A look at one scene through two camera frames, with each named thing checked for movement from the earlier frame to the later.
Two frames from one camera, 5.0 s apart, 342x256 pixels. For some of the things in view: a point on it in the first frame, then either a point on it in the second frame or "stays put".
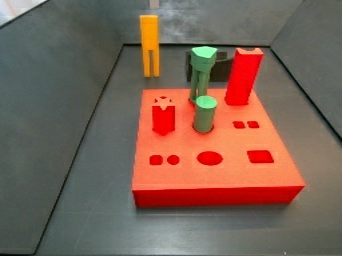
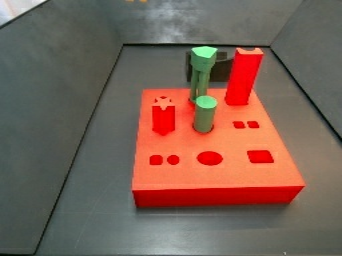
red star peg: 163,116 stays put
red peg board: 234,165 stays put
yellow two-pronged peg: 149,30 → 141,1
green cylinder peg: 204,113 stays put
